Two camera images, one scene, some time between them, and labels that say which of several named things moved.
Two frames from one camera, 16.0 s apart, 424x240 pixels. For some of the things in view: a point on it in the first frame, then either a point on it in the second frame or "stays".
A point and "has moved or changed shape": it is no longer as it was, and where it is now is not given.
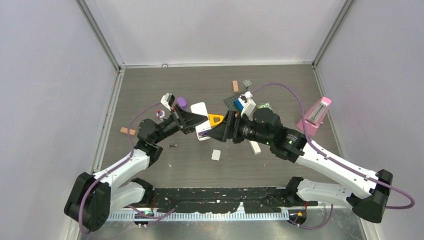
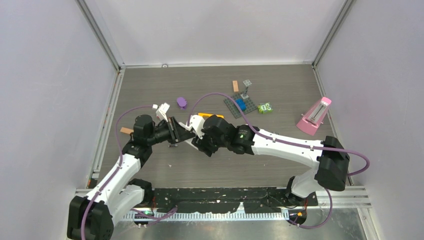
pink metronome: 315,116 stays
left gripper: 187,121 to 177,133
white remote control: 200,108 has moved or changed shape
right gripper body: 233,120 to 209,145
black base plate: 252,200 stays
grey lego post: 247,82 stays
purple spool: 182,102 stays
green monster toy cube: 266,105 stays
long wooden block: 125,130 stays
